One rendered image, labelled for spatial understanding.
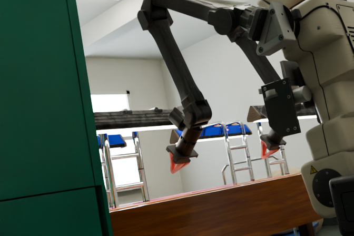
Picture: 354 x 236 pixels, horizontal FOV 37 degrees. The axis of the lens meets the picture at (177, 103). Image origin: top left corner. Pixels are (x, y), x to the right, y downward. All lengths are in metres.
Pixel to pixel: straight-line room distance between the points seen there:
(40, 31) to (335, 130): 0.82
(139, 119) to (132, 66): 6.75
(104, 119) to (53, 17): 0.54
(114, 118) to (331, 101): 0.79
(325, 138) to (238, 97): 6.41
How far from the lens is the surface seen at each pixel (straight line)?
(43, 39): 1.43
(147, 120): 1.99
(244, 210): 1.84
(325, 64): 1.51
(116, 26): 6.22
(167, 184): 8.66
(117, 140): 2.60
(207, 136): 3.00
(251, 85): 7.71
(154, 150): 8.58
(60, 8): 1.50
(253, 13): 1.45
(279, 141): 2.09
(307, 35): 1.48
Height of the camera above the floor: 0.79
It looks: 9 degrees up
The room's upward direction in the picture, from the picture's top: 10 degrees counter-clockwise
